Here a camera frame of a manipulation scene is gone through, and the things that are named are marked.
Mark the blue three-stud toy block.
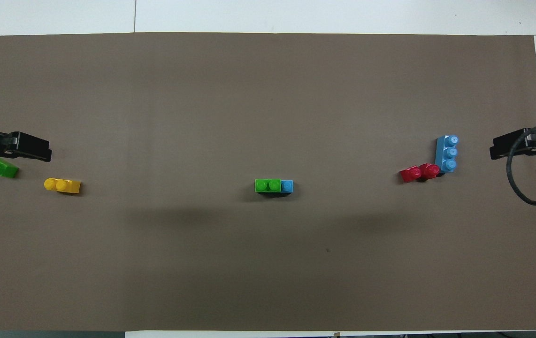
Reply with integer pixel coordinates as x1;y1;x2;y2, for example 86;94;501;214
258;180;294;198
435;135;459;174

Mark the yellow two-stud toy block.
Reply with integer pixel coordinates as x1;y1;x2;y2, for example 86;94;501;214
44;177;82;194

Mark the brown table mat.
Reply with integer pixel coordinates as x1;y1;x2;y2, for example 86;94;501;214
0;32;536;332

